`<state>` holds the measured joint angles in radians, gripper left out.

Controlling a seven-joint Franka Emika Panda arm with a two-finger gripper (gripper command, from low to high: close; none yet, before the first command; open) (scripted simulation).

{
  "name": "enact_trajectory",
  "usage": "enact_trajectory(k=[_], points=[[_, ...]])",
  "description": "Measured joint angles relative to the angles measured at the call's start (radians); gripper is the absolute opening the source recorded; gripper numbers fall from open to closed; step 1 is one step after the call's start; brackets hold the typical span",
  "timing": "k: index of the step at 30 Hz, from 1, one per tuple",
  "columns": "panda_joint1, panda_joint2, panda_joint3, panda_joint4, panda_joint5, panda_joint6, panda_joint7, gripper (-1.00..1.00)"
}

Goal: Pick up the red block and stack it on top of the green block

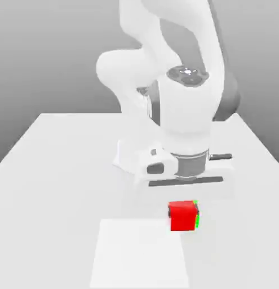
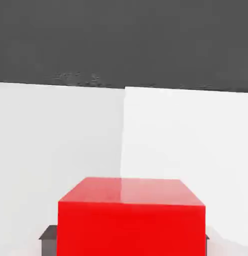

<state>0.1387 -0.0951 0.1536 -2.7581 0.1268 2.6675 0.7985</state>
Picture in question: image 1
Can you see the small red cube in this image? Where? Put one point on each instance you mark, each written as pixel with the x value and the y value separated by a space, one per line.
pixel 182 217

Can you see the small green cube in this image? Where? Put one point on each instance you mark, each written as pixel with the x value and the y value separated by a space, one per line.
pixel 197 222

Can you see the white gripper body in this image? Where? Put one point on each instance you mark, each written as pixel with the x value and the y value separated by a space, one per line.
pixel 186 190

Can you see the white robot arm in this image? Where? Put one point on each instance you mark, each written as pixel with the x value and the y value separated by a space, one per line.
pixel 188 117

